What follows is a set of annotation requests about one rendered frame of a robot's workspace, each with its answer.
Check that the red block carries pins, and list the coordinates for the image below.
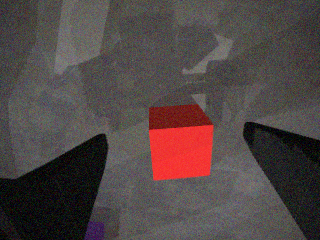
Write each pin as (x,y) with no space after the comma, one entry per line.
(180,139)

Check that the purple cube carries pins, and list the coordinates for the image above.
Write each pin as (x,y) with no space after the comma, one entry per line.
(95,231)

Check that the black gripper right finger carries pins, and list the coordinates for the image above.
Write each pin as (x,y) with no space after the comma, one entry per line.
(291,162)

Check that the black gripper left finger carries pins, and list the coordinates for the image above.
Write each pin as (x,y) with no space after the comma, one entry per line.
(55,201)

